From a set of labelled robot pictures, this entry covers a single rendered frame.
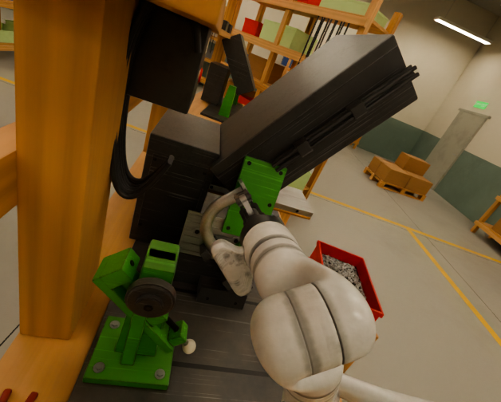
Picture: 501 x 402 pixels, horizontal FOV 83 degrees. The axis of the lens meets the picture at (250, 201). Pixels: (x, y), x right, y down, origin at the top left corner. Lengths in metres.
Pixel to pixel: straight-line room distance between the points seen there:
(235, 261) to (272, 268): 0.10
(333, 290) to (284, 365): 0.07
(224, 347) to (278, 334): 0.51
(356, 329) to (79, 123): 0.39
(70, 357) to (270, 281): 0.49
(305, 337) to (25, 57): 0.42
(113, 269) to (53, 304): 0.19
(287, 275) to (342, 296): 0.08
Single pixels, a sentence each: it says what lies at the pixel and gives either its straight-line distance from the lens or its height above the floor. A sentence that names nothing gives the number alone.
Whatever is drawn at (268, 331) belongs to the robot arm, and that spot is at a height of 1.32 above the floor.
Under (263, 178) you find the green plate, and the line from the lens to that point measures 0.73.
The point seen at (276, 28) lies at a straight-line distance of 4.06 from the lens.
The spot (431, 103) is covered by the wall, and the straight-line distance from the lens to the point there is 10.96.
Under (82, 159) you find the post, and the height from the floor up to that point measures 1.29.
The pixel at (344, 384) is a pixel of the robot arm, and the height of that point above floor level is 1.10.
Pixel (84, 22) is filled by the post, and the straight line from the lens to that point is 0.41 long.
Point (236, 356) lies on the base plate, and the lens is 0.74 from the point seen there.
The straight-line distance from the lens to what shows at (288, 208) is 0.90.
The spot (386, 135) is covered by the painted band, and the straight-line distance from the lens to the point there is 10.64.
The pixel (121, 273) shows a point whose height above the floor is 1.14.
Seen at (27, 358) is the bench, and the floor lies 0.88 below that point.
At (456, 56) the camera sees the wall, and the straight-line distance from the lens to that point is 11.04.
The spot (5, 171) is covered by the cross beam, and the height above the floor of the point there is 1.25.
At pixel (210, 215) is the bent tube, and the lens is 0.70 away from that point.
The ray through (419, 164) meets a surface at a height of 0.66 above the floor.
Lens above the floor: 1.50
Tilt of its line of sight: 26 degrees down
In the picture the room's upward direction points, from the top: 23 degrees clockwise
